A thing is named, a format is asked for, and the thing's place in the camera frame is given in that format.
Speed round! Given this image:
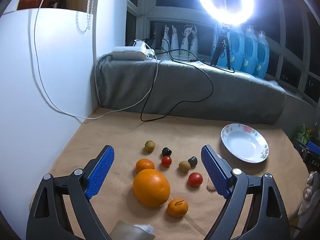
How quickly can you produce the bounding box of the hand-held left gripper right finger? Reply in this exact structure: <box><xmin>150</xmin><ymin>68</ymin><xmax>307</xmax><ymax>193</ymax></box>
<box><xmin>201</xmin><ymin>144</ymin><xmax>291</xmax><ymax>240</ymax></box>

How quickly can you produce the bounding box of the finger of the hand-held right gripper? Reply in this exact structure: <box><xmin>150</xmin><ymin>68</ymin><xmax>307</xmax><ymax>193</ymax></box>
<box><xmin>293</xmin><ymin>141</ymin><xmax>320</xmax><ymax>155</ymax></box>

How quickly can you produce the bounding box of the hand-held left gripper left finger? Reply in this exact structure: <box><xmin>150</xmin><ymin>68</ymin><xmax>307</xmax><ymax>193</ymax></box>
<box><xmin>26</xmin><ymin>145</ymin><xmax>115</xmax><ymax>240</ymax></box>

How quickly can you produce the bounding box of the larger red tomato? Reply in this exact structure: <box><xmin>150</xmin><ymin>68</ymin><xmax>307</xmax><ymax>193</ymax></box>
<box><xmin>188</xmin><ymin>172</ymin><xmax>203</xmax><ymax>187</ymax></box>

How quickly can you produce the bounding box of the white floral plate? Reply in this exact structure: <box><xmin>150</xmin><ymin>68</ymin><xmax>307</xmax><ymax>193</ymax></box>
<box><xmin>221</xmin><ymin>123</ymin><xmax>269</xmax><ymax>163</ymax></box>

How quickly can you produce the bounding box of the smooth small mandarin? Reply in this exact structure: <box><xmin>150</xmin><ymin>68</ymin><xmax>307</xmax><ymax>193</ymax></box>
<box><xmin>135</xmin><ymin>159</ymin><xmax>155</xmax><ymax>174</ymax></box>

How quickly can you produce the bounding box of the small mandarin with stem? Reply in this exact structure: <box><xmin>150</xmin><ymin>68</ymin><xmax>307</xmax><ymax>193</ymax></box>
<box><xmin>167</xmin><ymin>199</ymin><xmax>189</xmax><ymax>217</ymax></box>

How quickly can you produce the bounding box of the large orange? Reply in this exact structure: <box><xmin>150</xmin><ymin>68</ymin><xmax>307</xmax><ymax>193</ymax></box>
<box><xmin>133</xmin><ymin>169</ymin><xmax>171</xmax><ymax>208</ymax></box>

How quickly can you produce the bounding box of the person's right hand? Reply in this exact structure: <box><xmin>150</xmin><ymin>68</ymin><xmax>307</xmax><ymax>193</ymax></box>
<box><xmin>299</xmin><ymin>171</ymin><xmax>320</xmax><ymax>216</ymax></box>

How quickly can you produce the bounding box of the green snack packet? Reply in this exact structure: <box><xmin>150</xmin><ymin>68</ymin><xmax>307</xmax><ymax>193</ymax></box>
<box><xmin>296</xmin><ymin>124</ymin><xmax>313</xmax><ymax>143</ymax></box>

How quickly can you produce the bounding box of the beige table cloth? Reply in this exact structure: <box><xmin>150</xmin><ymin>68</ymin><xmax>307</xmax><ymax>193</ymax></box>
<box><xmin>30</xmin><ymin>107</ymin><xmax>304</xmax><ymax>240</ymax></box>

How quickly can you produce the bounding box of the grey blanket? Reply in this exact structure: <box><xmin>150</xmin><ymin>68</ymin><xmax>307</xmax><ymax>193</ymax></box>
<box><xmin>94</xmin><ymin>54</ymin><xmax>287</xmax><ymax>125</ymax></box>

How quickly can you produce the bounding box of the white cabinet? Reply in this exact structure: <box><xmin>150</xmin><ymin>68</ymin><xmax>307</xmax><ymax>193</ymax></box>
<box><xmin>0</xmin><ymin>7</ymin><xmax>98</xmax><ymax>240</ymax></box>

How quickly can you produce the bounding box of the white power adapter box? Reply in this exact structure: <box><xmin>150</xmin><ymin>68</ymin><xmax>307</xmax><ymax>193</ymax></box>
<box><xmin>112</xmin><ymin>46</ymin><xmax>148</xmax><ymax>61</ymax></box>

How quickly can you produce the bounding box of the black cable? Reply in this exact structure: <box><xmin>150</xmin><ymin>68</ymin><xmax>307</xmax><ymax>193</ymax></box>
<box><xmin>140</xmin><ymin>49</ymin><xmax>235</xmax><ymax>122</ymax></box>

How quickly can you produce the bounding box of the white cable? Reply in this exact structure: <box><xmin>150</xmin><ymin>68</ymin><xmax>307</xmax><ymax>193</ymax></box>
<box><xmin>32</xmin><ymin>0</ymin><xmax>159</xmax><ymax>120</ymax></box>

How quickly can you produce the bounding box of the white bead cord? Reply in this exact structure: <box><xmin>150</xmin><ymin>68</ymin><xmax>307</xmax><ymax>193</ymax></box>
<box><xmin>76</xmin><ymin>0</ymin><xmax>94</xmax><ymax>33</ymax></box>

